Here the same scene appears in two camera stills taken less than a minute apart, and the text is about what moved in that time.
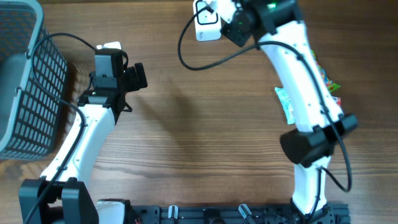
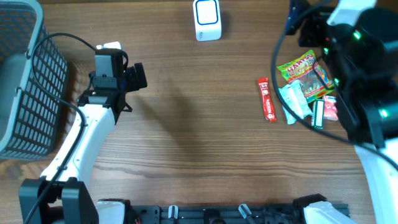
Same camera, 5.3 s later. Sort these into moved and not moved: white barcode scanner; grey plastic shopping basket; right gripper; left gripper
Moved: right gripper
Not moved: grey plastic shopping basket; white barcode scanner; left gripper
